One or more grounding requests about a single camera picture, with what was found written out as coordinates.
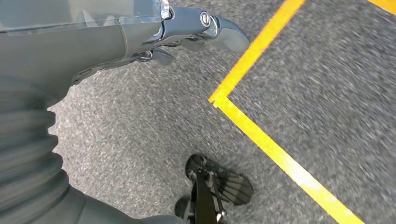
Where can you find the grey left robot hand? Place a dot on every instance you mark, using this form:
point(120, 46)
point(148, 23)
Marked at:
point(77, 46)

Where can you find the yellow floor tape square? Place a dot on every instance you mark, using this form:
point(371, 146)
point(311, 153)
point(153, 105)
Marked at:
point(386, 3)
point(263, 41)

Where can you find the black right robot foot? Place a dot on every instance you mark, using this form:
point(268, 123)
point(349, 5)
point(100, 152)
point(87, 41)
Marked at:
point(182, 207)

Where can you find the black robot foot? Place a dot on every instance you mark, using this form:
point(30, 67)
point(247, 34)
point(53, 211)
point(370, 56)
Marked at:
point(182, 207)
point(235, 188)

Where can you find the black left robot foot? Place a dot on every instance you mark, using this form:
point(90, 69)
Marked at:
point(235, 188)

